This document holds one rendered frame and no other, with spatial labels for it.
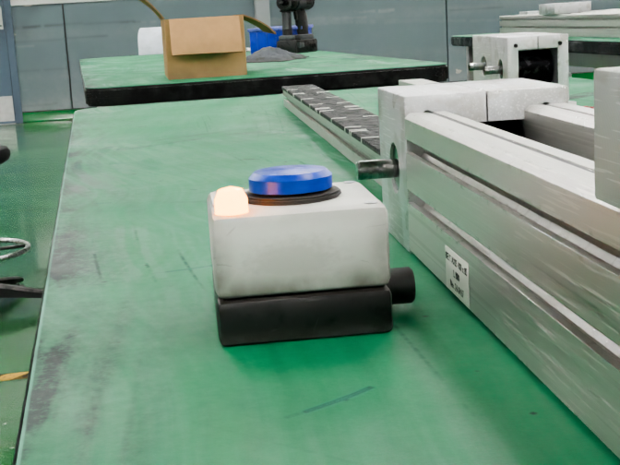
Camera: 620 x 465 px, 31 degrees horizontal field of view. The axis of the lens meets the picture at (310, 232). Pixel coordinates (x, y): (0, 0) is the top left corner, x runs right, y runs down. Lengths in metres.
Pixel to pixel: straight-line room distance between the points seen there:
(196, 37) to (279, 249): 2.35
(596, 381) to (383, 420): 0.08
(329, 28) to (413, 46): 0.94
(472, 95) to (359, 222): 0.19
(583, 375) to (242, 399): 0.13
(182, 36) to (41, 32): 8.85
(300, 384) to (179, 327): 0.11
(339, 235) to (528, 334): 0.10
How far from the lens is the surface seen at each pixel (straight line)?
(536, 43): 1.66
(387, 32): 12.06
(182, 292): 0.62
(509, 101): 0.68
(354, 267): 0.50
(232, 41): 2.84
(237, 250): 0.50
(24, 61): 11.67
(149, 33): 5.53
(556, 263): 0.41
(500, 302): 0.48
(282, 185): 0.51
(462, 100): 0.67
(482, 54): 1.81
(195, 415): 0.43
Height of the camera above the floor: 0.93
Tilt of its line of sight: 11 degrees down
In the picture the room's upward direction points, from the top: 3 degrees counter-clockwise
